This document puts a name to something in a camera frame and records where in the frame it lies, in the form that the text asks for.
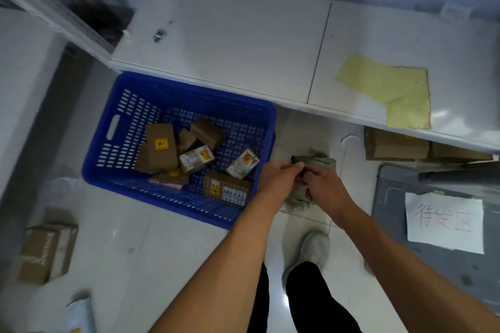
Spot brown white-taped cardboard box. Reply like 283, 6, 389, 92
15, 223, 79, 286

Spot black trousers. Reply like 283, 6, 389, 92
246, 261, 362, 333

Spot white sneaker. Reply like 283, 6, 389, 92
282, 231, 331, 287

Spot white yellow printed carton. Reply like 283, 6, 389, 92
226, 148, 261, 180
179, 145, 216, 173

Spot black metal bar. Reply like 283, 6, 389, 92
418, 168, 500, 186

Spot grey-green soft parcel bag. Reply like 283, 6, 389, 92
282, 149, 337, 215

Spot white handwritten paper sign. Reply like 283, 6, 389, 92
405, 192, 485, 255

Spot white plastic packet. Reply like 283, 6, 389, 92
64, 297, 97, 333

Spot blue perforated plastic crate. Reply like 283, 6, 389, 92
82, 71, 278, 230

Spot white printed label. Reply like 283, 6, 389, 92
439, 2, 472, 21

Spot yellow paper sheet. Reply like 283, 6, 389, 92
335, 53, 431, 130

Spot person's left hand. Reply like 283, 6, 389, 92
257, 161, 306, 209

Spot person's right forearm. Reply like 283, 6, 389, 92
330, 204, 500, 333

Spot white metal shelf frame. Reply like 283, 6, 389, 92
0, 0, 152, 65

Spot person's left forearm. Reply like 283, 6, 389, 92
150, 192, 284, 333

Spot grey plastic tray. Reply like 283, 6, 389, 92
370, 164, 500, 308

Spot person's right hand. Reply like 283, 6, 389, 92
303, 167, 358, 225

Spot pile of brown cardboard boxes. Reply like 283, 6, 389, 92
134, 117, 254, 207

